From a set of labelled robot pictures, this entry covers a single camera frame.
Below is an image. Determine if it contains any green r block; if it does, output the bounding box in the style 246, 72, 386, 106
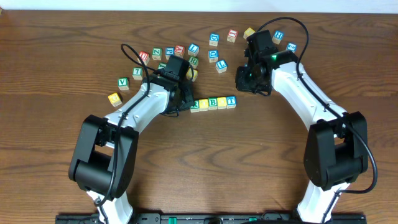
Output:
190, 100, 200, 113
188, 56, 199, 69

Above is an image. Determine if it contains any yellow O block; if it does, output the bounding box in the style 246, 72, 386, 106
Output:
199, 99, 209, 111

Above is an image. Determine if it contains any green B block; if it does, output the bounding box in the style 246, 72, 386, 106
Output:
208, 98, 218, 110

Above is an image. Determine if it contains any blue T block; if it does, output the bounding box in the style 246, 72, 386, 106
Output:
226, 96, 237, 109

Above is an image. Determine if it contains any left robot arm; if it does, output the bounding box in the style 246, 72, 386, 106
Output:
68, 75, 194, 223

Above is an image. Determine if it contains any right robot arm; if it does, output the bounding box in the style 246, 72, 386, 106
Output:
236, 48, 374, 223

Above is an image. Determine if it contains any green J block left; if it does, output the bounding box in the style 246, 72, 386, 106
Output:
158, 63, 167, 69

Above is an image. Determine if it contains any blue L block lower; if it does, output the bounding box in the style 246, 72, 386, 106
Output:
215, 60, 228, 73

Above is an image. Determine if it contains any blue l block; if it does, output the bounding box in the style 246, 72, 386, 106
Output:
187, 44, 200, 57
215, 60, 228, 73

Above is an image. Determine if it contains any blue H block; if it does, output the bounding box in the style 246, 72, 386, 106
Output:
272, 30, 284, 45

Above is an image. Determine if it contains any yellow block top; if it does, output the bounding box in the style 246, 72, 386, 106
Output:
243, 27, 256, 40

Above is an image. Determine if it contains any blue 2 block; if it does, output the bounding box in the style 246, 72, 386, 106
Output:
286, 42, 297, 53

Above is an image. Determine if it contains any blue P block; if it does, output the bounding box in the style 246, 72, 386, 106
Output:
165, 47, 175, 60

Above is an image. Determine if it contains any red A block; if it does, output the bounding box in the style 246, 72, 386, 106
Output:
174, 45, 185, 58

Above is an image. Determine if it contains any red I block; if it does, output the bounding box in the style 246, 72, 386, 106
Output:
227, 29, 238, 43

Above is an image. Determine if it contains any blue D block lower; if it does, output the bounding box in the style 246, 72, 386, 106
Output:
208, 50, 219, 63

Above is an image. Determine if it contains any blue d block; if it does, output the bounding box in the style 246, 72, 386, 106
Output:
209, 33, 220, 47
208, 50, 219, 63

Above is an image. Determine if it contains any green 7 block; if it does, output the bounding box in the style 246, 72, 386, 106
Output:
132, 67, 144, 80

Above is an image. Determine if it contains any green Z block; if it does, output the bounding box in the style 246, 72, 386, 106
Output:
152, 47, 162, 60

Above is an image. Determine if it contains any blue L block upper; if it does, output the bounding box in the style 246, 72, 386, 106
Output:
187, 44, 200, 57

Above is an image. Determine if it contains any red U block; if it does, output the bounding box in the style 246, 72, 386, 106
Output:
139, 51, 150, 65

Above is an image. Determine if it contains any blue D block upper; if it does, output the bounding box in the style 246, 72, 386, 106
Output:
209, 33, 220, 47

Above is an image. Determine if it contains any green V block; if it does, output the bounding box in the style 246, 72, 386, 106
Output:
118, 77, 129, 91

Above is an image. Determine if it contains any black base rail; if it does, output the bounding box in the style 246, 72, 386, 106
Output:
55, 212, 368, 224

